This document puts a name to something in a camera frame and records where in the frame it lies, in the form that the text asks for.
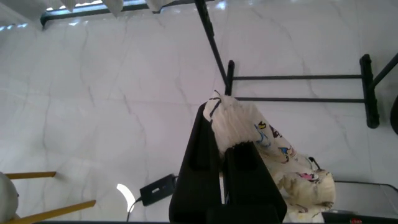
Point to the white chair with yellow frame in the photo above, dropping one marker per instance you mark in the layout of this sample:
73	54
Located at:
6	196

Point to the black power adapter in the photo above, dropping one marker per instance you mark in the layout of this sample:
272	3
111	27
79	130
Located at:
157	189

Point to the black clothes rack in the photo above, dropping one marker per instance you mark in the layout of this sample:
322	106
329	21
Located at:
298	76

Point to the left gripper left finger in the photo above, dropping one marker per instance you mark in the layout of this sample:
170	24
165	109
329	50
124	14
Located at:
196	174

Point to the cream printed garment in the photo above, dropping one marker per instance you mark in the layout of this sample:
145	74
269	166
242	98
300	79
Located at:
236	124

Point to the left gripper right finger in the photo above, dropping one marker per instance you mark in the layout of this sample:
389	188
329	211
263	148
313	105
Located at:
252	180

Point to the white curtain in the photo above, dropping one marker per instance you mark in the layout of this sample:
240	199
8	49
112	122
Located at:
113	6

